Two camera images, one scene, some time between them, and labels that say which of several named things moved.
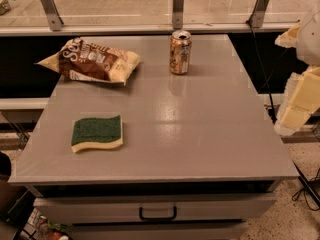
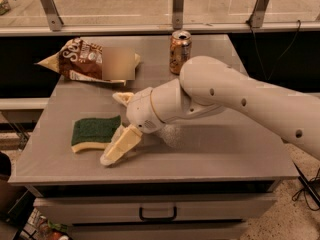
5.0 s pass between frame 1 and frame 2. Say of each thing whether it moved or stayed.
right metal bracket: stayed
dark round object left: stayed
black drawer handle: stayed
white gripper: moved
